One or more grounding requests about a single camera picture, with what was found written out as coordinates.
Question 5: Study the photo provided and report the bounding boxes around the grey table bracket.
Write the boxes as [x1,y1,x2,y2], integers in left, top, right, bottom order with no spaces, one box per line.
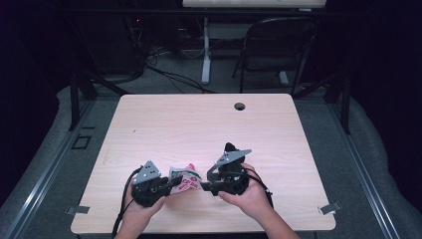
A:
[65,205,91,216]
[317,201,342,216]

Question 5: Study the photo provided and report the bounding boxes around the black metal stand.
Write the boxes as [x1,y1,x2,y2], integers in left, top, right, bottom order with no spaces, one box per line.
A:
[292,71,352,135]
[68,71,128,132]

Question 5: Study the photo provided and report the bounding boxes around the person's left hand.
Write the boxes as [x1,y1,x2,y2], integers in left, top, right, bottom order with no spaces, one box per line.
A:
[122,190,166,225]

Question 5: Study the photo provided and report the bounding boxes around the black folding chair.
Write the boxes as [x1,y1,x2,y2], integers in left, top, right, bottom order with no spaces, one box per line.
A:
[232,16,317,98]

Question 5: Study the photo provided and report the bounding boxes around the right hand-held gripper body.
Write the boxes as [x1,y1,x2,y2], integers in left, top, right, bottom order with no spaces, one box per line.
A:
[215,148,253,197]

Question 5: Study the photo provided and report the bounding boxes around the dark computer tower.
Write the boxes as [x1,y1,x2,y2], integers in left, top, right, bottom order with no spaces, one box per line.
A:
[96,16,146,80]

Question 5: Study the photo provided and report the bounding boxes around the aluminium floor rail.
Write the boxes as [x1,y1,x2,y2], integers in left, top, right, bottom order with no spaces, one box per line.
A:
[326,99,402,239]
[0,99,98,239]

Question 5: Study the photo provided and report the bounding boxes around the person's right hand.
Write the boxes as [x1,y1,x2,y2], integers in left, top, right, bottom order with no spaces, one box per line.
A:
[217,162,274,219]

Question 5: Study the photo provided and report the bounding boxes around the right hand-held gripper black cable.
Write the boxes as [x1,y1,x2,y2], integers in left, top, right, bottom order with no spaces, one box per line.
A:
[243,167,275,209]

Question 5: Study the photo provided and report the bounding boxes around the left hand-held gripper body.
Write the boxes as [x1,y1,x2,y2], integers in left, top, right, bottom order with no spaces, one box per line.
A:
[130,160,170,208]

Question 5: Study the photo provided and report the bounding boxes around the white desk with metal legs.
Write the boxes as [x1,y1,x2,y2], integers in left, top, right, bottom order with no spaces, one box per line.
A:
[181,0,328,87]

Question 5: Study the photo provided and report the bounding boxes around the black floor cable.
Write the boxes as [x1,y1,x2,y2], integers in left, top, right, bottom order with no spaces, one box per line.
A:
[145,64,217,95]

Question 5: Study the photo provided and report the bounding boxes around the pink plastic bag white granules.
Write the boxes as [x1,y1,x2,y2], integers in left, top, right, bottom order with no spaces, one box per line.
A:
[168,162,203,195]

